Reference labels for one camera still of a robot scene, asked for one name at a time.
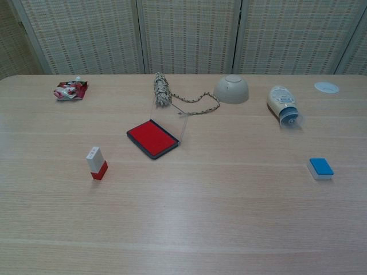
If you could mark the white round grommet cover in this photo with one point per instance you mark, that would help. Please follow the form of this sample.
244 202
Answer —
326 87

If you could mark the red and white stamp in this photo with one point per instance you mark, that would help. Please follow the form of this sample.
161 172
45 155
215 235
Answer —
96 160

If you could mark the blue and white block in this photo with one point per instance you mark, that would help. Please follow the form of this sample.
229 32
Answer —
320 167

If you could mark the woven folding screen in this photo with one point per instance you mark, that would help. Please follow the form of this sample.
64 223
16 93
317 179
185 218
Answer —
86 34

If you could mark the cream squeeze sauce bottle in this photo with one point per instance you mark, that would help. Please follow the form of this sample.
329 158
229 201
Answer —
281 100

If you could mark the red ink pad clear lid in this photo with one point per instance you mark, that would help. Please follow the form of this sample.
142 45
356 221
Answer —
152 138

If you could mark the upturned beige bowl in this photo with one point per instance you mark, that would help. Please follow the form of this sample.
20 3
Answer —
230 91

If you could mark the crumpled red spout pouch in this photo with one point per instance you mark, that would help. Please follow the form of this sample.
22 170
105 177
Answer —
70 91

